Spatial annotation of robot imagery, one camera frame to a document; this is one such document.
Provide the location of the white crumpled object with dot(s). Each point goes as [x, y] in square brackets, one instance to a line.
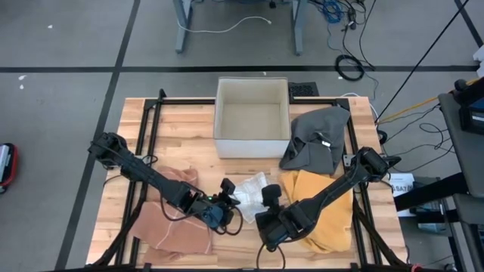
[480, 60]

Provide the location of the dark grey towel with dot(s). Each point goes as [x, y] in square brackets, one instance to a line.
[310, 151]

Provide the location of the black device with blue screen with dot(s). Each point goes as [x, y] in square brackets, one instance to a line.
[469, 113]

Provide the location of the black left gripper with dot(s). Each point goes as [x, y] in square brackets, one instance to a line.
[210, 209]

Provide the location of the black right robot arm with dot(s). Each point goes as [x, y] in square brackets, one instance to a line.
[340, 185]

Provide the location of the black equipment cart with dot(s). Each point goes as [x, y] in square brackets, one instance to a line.
[457, 151]

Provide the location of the black perforated mat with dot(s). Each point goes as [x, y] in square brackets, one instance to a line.
[304, 90]

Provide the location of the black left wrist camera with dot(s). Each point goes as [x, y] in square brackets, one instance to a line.
[227, 186]

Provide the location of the grey metal mounting plate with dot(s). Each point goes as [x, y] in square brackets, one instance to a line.
[348, 160]

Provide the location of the grey desk leg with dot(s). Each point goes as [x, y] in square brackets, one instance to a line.
[182, 26]
[298, 26]

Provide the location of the terracotta pink towel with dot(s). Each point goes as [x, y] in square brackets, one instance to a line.
[177, 234]

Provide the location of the white printed paper sheet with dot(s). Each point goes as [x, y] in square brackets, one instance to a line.
[401, 185]

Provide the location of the thin black pole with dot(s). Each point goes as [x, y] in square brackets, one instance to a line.
[422, 60]

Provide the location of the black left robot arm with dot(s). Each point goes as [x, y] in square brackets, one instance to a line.
[147, 175]

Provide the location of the black aluminium table frame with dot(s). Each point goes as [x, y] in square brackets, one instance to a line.
[314, 101]

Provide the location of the mustard yellow towel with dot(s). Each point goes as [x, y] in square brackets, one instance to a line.
[332, 226]

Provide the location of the beige fabric storage box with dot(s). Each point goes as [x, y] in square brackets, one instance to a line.
[253, 149]

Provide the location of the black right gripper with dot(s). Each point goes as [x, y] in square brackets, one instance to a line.
[281, 226]

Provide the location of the red black case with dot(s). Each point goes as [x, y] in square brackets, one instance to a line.
[13, 170]

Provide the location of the white beige plaid towel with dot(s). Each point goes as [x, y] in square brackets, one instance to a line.
[249, 196]

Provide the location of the blue plastic bin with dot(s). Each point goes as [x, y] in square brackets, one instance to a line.
[431, 228]

